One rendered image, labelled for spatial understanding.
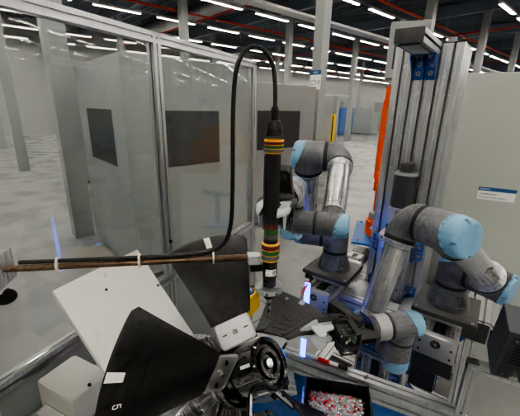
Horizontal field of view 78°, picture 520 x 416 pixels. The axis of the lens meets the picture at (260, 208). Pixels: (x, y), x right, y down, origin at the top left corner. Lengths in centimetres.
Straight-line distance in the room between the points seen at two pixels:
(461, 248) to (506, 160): 154
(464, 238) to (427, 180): 58
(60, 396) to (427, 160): 154
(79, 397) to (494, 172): 239
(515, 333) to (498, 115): 160
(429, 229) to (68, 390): 115
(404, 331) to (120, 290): 79
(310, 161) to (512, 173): 153
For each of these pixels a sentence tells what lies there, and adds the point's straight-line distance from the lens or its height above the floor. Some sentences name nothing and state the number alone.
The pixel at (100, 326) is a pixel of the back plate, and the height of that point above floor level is 126.
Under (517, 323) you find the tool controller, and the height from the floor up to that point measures 124.
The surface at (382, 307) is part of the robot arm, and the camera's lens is 115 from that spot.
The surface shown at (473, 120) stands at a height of 173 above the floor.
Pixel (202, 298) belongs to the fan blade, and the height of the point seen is 131.
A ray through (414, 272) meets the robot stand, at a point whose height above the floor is 106.
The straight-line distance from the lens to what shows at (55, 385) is 127.
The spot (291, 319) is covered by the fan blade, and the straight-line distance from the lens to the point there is 101.
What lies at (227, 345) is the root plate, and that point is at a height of 123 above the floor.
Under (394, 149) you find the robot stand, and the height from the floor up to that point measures 161.
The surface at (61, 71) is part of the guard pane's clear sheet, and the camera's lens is 121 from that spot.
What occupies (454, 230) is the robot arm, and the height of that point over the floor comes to 148.
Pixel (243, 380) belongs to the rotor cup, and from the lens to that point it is 81.
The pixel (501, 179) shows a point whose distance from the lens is 252.
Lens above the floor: 178
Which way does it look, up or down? 17 degrees down
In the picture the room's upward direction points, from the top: 1 degrees clockwise
